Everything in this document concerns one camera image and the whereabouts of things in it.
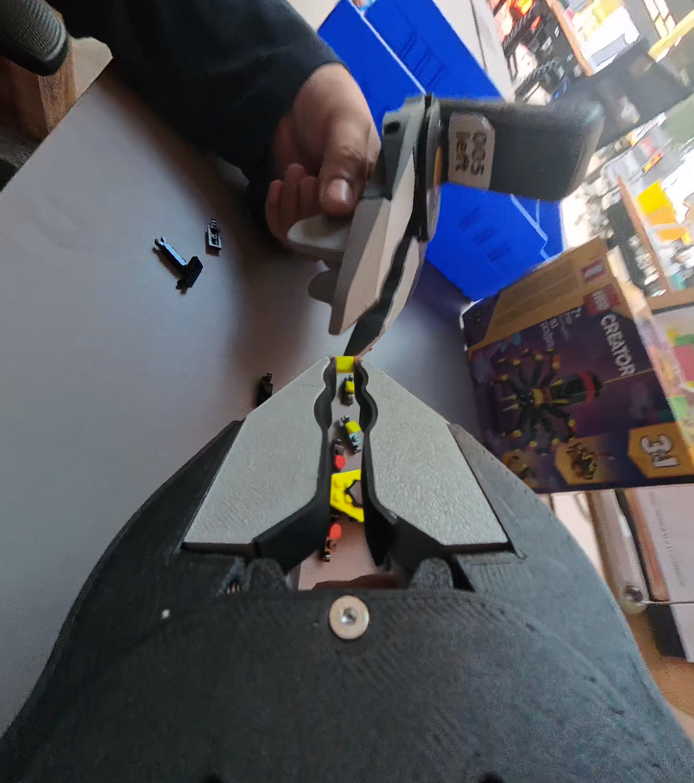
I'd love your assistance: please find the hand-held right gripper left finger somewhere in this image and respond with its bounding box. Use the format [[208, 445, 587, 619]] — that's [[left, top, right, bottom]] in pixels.
[[182, 356, 333, 573]]

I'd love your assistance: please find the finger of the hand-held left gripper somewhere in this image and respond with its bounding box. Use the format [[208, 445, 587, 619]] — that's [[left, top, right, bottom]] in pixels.
[[352, 181, 441, 357], [327, 162, 417, 336]]

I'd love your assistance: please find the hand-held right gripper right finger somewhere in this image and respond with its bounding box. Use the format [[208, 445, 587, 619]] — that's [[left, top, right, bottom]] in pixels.
[[355, 360, 512, 570]]

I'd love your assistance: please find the person's left forearm dark sleeve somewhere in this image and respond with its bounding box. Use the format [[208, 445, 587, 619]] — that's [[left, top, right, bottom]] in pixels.
[[47, 0, 350, 197]]

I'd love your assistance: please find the yellow lego plate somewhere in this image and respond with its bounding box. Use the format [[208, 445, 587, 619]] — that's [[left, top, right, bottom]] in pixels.
[[330, 470, 365, 524]]

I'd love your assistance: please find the purple lego set box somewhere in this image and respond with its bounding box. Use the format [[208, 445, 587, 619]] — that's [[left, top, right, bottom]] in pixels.
[[461, 237, 694, 495]]

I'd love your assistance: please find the black long lego piece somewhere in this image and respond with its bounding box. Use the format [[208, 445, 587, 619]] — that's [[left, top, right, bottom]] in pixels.
[[153, 237, 205, 291]]

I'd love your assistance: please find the person's left hand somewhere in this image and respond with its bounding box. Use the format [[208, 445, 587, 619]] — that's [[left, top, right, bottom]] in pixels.
[[263, 63, 384, 247]]

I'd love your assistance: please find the blue plastic storage bin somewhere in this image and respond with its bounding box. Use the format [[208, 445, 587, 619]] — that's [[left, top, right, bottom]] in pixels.
[[316, 0, 505, 134], [410, 182, 569, 303]]

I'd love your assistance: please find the wooden block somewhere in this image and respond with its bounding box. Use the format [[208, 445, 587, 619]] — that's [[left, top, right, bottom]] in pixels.
[[0, 33, 78, 143]]

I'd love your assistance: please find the black mesh chair armrest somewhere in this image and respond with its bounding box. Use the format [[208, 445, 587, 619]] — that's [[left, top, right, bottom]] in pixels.
[[0, 0, 71, 78]]

